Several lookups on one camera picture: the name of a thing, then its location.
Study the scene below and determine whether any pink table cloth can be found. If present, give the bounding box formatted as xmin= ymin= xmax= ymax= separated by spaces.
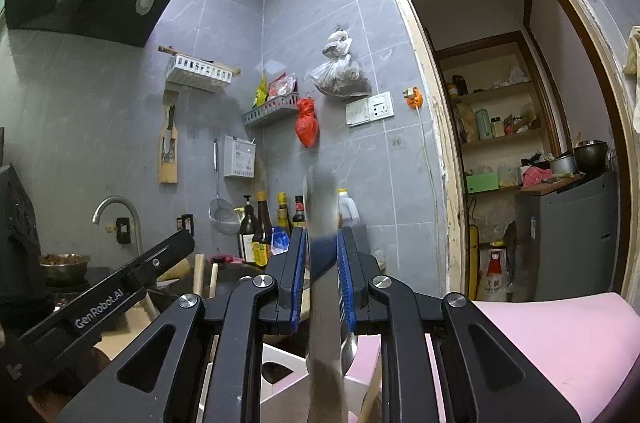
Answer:
xmin=343 ymin=281 xmax=639 ymax=422

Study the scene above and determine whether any dark soy sauce bottle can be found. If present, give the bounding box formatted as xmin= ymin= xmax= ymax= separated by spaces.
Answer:
xmin=239 ymin=195 xmax=257 ymax=265

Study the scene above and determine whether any wooden knife holder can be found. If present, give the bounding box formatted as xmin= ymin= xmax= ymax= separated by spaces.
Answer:
xmin=158 ymin=90 xmax=179 ymax=185

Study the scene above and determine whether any red plastic bag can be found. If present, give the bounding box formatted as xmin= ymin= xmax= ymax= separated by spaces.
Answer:
xmin=295 ymin=97 xmax=320 ymax=148

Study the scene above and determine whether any grey cabinet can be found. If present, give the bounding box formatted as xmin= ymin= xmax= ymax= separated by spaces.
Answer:
xmin=513 ymin=171 xmax=618 ymax=302

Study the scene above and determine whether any clear bag of dried goods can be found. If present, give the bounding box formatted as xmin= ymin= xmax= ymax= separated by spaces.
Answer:
xmin=306 ymin=30 xmax=371 ymax=99

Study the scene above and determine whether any steel faucet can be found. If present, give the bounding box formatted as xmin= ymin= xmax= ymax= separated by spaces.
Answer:
xmin=91 ymin=195 xmax=143 ymax=255

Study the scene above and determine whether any grey wire wall shelf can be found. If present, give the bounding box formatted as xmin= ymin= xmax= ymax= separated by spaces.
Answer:
xmin=242 ymin=92 xmax=298 ymax=128

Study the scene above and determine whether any white wall socket plate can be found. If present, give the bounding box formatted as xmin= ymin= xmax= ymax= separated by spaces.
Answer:
xmin=345 ymin=92 xmax=395 ymax=128

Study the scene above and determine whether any black pot on cabinet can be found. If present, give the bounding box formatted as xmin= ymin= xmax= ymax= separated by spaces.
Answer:
xmin=573 ymin=140 xmax=608 ymax=176

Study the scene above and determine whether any left hand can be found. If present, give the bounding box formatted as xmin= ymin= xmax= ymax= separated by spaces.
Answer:
xmin=28 ymin=347 xmax=111 ymax=422

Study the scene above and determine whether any wooden shelf unit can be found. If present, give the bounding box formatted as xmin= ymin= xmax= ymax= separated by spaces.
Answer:
xmin=434 ymin=30 xmax=572 ymax=204

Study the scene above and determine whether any steel utensil handle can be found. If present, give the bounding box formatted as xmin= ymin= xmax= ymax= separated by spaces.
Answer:
xmin=303 ymin=166 xmax=348 ymax=422

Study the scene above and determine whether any mesh strainer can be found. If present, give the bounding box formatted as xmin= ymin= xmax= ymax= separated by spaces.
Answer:
xmin=208 ymin=138 xmax=240 ymax=235

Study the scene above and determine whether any white plastic jug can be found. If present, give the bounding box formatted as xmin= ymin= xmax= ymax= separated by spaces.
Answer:
xmin=338 ymin=188 xmax=360 ymax=227

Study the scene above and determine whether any white utensil holder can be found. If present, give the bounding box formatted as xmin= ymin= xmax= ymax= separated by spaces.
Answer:
xmin=196 ymin=341 xmax=384 ymax=423

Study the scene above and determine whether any white wall box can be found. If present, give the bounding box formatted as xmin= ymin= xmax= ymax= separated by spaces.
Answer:
xmin=222 ymin=135 xmax=256 ymax=178

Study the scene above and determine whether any yellow-label sauce bottle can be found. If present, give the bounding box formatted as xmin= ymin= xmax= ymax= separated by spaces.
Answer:
xmin=252 ymin=190 xmax=272 ymax=268

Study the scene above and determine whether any white wall rack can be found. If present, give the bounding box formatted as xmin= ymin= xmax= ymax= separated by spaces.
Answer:
xmin=157 ymin=45 xmax=241 ymax=93

